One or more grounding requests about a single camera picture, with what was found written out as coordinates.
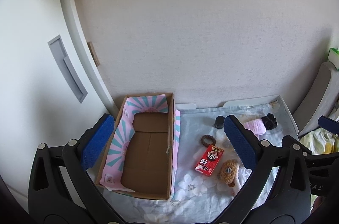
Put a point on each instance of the cardboard box pink lining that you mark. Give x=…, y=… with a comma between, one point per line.
x=140, y=157

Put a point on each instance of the brown plush toy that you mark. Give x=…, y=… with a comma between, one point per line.
x=228, y=173

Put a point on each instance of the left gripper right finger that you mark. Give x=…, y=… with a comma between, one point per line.
x=277, y=190

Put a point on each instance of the green white tissue box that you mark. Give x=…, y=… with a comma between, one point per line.
x=333, y=57

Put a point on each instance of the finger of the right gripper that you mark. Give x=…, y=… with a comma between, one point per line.
x=328, y=123

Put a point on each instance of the brown hair scrunchie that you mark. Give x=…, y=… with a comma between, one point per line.
x=207, y=140

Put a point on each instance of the grey recessed door handle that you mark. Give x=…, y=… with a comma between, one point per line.
x=67, y=69

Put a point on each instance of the door hinge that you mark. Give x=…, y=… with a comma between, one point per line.
x=93, y=53

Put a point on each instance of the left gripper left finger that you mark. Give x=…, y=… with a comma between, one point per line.
x=61, y=190

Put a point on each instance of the black cosmetic jar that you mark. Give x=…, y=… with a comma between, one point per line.
x=219, y=122

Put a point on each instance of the black cloth scrunchie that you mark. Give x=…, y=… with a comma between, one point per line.
x=269, y=122

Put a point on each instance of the grey cushion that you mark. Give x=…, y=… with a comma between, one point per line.
x=319, y=101

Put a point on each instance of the yellow green blanket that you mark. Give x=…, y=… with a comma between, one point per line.
x=322, y=140

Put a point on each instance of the red snack box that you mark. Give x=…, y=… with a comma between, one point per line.
x=209, y=160

